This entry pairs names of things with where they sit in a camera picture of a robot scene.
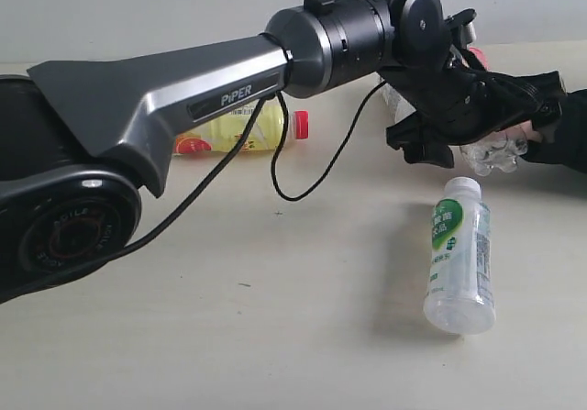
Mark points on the yellow juice bottle red cap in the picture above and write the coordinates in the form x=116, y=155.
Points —
x=221, y=134

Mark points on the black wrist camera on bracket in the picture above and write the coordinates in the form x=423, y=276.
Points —
x=461, y=28

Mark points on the clear cola bottle red label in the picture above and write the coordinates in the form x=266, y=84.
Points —
x=496, y=152

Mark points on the white bottle colourful pattern label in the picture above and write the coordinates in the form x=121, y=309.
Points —
x=398, y=107

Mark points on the person's open bare hand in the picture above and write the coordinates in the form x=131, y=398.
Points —
x=523, y=130

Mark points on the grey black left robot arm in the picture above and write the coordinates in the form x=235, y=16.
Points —
x=80, y=138

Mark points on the white bottle green heart label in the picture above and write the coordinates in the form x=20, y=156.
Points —
x=459, y=294

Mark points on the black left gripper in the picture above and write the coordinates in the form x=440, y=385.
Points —
x=459, y=105

